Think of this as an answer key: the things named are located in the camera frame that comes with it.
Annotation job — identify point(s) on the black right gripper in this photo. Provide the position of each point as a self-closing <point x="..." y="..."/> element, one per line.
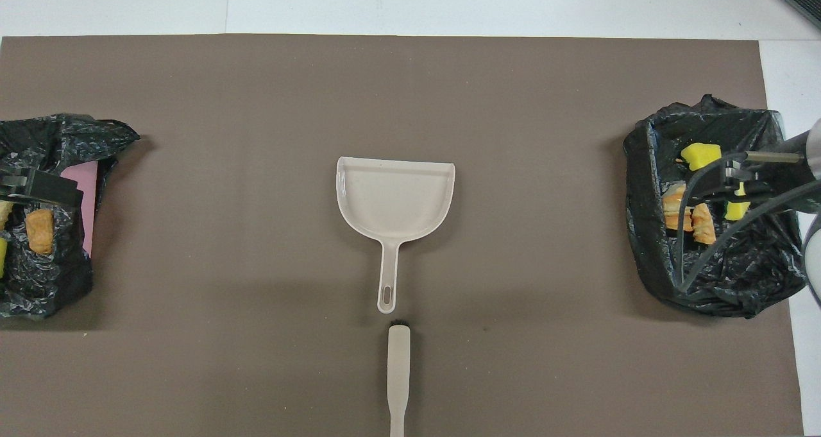
<point x="786" y="174"/>

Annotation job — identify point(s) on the crumpled black trash bag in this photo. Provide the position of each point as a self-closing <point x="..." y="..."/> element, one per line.
<point x="45" y="276"/>

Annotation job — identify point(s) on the brown bread roll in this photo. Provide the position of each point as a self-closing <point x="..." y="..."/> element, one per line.
<point x="40" y="231"/>

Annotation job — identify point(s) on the orange striped bread piece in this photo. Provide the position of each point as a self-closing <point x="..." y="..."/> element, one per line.
<point x="673" y="209"/>

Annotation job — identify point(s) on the small yellow sponge wedge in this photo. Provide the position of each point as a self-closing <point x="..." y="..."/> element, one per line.
<point x="736" y="211"/>

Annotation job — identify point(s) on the beige plastic dustpan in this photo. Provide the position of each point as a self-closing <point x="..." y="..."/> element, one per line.
<point x="394" y="196"/>

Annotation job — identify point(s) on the brown table mat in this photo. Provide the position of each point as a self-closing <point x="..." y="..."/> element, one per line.
<point x="410" y="84"/>

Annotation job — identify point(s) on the pink plastic bin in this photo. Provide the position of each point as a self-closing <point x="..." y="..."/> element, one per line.
<point x="86" y="187"/>

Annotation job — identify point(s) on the large yellow sponge piece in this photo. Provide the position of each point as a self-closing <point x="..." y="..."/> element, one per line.
<point x="696" y="154"/>

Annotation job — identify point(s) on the black bag lined bin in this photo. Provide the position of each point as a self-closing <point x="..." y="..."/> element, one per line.
<point x="654" y="231"/>

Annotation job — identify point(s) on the beige brush black bristles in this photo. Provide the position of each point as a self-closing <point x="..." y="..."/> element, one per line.
<point x="398" y="360"/>

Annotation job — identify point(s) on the beige bread piece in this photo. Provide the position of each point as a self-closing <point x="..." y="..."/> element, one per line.
<point x="4" y="214"/>
<point x="703" y="226"/>

